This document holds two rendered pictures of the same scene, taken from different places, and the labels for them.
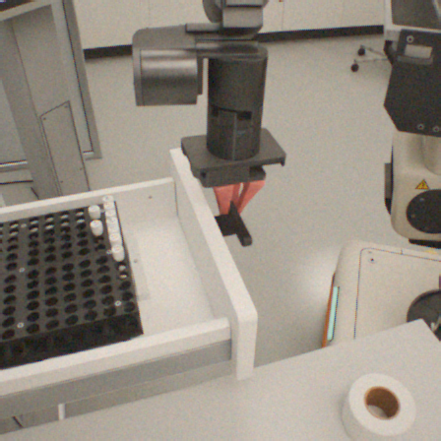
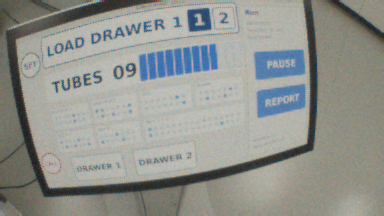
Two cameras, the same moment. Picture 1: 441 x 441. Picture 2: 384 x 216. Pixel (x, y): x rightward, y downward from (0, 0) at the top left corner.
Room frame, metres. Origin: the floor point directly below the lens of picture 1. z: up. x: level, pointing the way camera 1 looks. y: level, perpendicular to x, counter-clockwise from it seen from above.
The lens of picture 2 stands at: (1.03, 0.30, 1.53)
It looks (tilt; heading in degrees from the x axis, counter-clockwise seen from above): 60 degrees down; 36
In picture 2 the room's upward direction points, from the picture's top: 10 degrees clockwise
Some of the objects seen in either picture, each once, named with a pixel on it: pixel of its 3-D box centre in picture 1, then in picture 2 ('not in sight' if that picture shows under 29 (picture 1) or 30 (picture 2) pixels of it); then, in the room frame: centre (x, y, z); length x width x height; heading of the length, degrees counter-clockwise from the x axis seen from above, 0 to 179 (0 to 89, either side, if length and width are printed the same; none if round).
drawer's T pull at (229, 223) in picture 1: (226, 224); not in sight; (0.39, -0.01, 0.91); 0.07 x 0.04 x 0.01; 17
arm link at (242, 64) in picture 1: (230, 75); not in sight; (0.42, -0.01, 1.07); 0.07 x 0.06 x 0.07; 97
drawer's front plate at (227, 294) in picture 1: (205, 249); not in sight; (0.38, 0.02, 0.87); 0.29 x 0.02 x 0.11; 17
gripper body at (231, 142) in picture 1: (233, 131); not in sight; (0.42, -0.01, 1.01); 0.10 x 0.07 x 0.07; 107
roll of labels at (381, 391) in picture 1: (377, 411); not in sight; (0.22, -0.17, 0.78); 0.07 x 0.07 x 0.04
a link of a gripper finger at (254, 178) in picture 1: (224, 186); not in sight; (0.42, -0.01, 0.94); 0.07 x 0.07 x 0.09; 17
